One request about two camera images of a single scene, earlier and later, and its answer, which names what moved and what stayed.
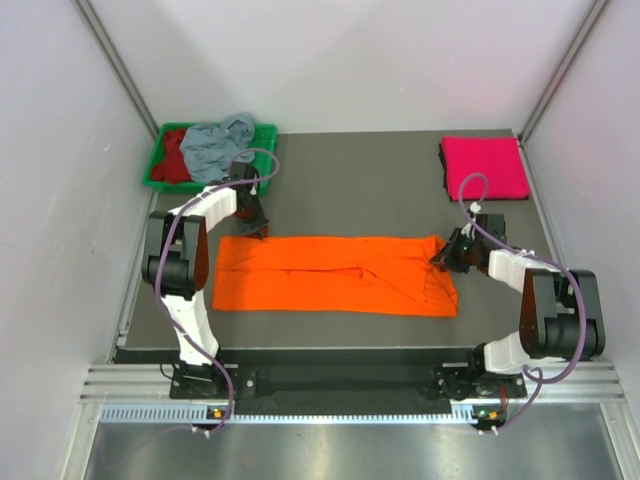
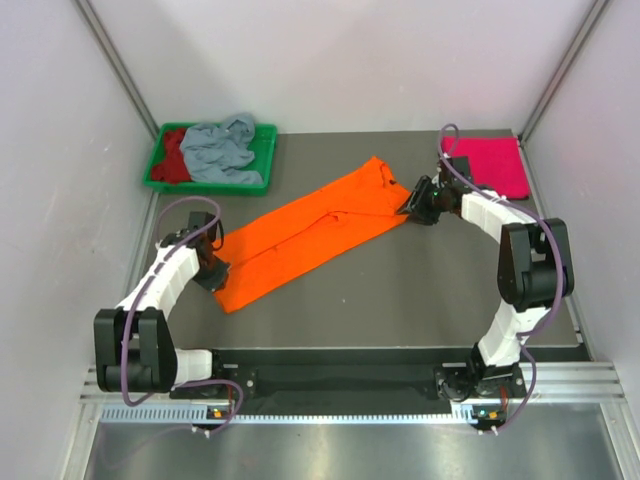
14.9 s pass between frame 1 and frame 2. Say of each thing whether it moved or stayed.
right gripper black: moved
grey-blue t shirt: stayed
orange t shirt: moved
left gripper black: moved
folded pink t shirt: stayed
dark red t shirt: stayed
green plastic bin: stayed
